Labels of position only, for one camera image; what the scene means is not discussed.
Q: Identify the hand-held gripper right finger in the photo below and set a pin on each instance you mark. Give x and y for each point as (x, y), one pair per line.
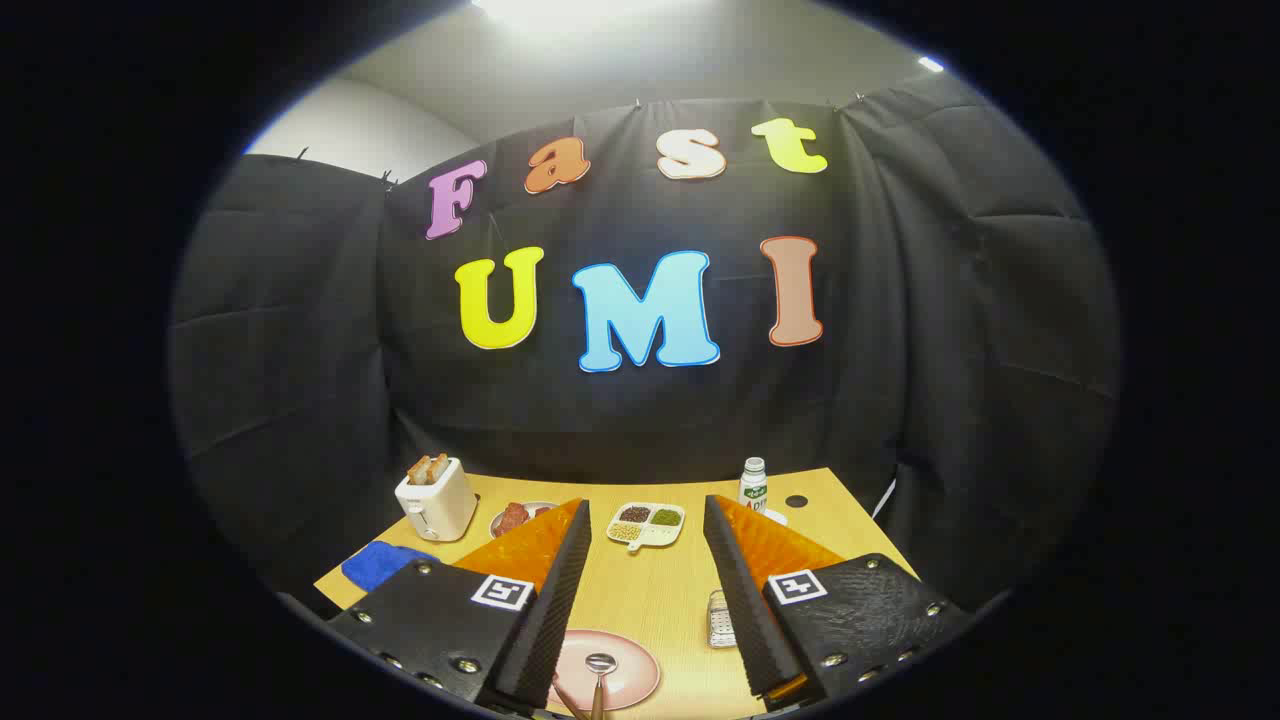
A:
(740, 600)

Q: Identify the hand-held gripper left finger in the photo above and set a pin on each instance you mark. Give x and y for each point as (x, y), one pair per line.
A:
(555, 600)

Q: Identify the white food bowl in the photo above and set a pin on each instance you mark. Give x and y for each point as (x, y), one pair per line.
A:
(500, 528)

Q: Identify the brown meat slice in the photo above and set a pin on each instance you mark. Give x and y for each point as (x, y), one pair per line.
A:
(512, 517)

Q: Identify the pile of yellow soybeans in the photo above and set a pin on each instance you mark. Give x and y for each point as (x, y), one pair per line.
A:
(625, 532)

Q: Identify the pink plate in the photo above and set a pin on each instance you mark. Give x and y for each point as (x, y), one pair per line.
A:
(635, 670)

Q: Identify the pile of green beans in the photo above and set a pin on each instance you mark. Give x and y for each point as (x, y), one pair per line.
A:
(666, 517)

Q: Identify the white drink bottle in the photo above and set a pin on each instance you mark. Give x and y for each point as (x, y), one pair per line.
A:
(753, 485)

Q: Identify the white divided dish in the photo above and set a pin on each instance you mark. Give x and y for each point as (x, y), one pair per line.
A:
(648, 528)

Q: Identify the pile of dark beans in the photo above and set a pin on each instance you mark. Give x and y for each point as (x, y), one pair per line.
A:
(635, 514)

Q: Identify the cream toaster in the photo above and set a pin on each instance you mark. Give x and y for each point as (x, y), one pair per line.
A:
(440, 505)

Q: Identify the blue cloth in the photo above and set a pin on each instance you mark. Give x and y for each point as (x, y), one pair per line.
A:
(380, 563)

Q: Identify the toasted bread slices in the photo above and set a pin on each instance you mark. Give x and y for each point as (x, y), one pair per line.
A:
(428, 468)

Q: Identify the small ceiling light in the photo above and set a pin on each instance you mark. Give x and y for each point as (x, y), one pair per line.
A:
(931, 64)

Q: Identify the ceiling light panel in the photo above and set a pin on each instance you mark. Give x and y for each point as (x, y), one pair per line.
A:
(570, 10)

